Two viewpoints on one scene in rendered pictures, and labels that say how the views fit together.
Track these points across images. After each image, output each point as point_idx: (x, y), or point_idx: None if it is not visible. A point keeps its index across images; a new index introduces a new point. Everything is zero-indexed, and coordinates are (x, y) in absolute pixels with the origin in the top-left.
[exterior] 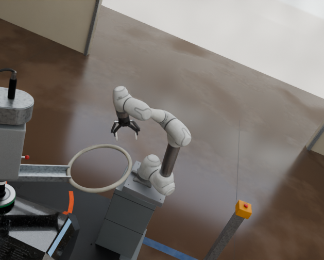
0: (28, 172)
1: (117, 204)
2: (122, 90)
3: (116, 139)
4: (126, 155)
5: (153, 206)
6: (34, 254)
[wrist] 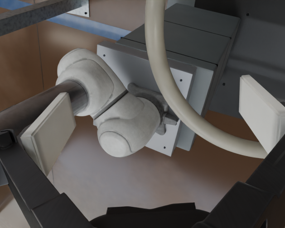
0: None
1: (206, 49)
2: None
3: (258, 84)
4: (176, 96)
5: (122, 42)
6: None
